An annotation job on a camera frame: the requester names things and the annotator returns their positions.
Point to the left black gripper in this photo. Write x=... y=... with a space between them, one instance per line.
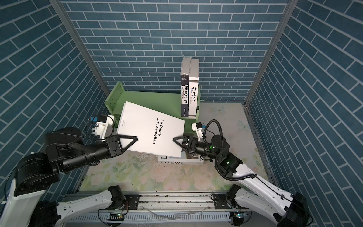
x=114 y=143

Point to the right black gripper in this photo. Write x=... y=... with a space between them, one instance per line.
x=193 y=141

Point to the white Loewe Foundation Craft Prize book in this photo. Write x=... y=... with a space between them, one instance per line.
x=184 y=160

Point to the white La Dame aux camelias book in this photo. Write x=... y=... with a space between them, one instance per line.
x=155 y=130

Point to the green two-tier shelf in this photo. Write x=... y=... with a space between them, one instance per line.
x=166 y=103

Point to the large white black-spine book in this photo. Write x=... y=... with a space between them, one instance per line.
x=193 y=88

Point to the Chinese book with man portrait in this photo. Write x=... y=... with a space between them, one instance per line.
x=185 y=75

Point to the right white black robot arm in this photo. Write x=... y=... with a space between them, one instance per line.
x=250 y=190

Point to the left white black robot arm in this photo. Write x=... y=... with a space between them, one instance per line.
x=35 y=173

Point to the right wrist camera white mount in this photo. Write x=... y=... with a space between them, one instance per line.
x=197 y=128

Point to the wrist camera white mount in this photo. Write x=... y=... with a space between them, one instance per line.
x=197 y=128
x=102 y=126

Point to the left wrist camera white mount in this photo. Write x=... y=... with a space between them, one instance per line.
x=102 y=126

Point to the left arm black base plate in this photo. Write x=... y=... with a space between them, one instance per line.
x=133 y=202

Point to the aluminium mounting rail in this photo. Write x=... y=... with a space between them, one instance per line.
x=189 y=202

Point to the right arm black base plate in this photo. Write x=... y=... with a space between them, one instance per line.
x=220 y=202

